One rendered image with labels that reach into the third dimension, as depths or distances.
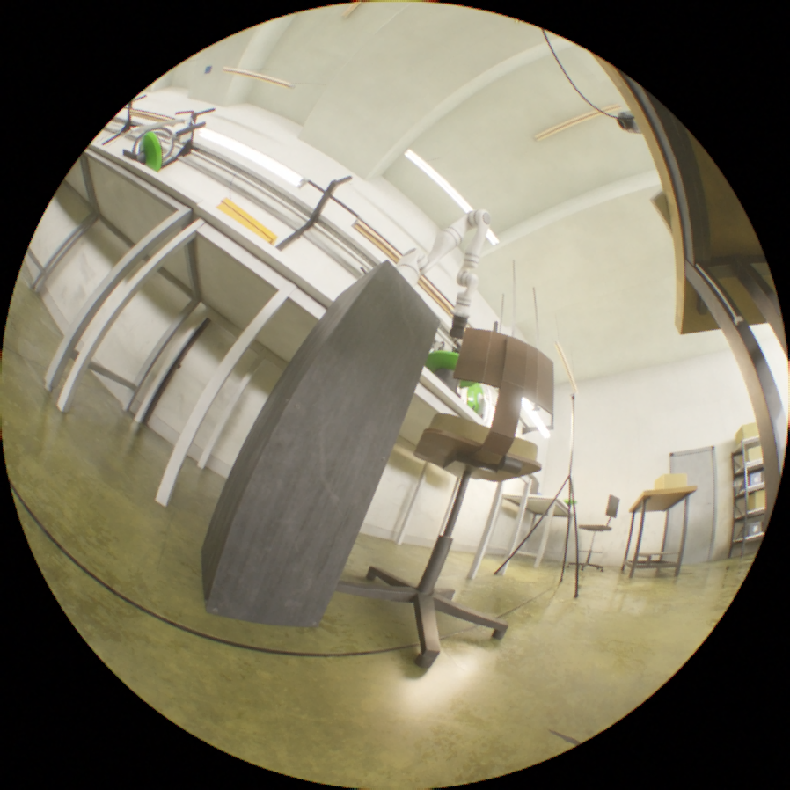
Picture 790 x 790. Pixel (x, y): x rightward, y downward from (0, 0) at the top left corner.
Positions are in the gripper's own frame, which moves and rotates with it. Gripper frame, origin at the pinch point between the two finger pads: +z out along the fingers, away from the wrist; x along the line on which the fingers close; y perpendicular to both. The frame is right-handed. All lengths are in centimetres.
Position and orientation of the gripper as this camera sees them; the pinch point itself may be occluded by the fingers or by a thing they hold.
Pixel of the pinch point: (452, 350)
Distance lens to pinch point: 114.8
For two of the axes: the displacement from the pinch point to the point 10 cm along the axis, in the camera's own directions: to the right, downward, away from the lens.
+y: 3.4, -4.1, 8.4
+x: -9.3, -2.7, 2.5
